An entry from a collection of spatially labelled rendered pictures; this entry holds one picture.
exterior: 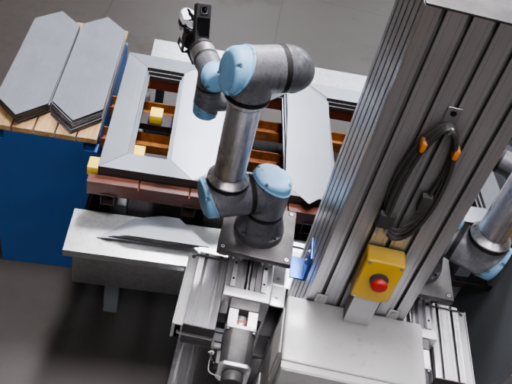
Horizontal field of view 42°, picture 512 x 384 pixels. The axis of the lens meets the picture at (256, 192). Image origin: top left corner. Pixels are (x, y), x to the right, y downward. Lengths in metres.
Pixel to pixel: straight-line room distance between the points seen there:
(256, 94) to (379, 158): 0.37
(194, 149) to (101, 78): 0.55
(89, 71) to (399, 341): 1.76
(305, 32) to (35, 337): 3.16
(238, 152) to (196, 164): 0.77
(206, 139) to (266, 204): 0.77
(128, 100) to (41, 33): 0.57
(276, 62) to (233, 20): 3.55
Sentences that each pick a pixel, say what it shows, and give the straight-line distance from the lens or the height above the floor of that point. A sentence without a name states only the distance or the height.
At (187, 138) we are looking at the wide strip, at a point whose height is 0.86.
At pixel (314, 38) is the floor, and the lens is 5.14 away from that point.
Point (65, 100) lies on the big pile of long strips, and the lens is 2.71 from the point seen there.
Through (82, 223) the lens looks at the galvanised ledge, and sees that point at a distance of 2.46.
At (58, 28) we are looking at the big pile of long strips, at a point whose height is 0.85.
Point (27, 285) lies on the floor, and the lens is 3.15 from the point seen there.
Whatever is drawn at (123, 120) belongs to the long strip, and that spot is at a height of 0.86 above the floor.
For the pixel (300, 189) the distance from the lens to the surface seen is 2.46.
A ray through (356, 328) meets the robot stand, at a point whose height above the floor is 1.23.
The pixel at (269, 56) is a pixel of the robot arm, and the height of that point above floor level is 1.68.
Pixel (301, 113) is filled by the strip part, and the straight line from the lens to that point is 2.83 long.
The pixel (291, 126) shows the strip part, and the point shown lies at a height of 0.86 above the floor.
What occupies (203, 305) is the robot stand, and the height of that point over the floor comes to 0.96.
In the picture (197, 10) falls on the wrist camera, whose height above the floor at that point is 1.53.
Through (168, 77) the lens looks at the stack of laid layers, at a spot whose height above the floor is 0.83.
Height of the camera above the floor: 2.49
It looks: 43 degrees down
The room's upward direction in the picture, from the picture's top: 15 degrees clockwise
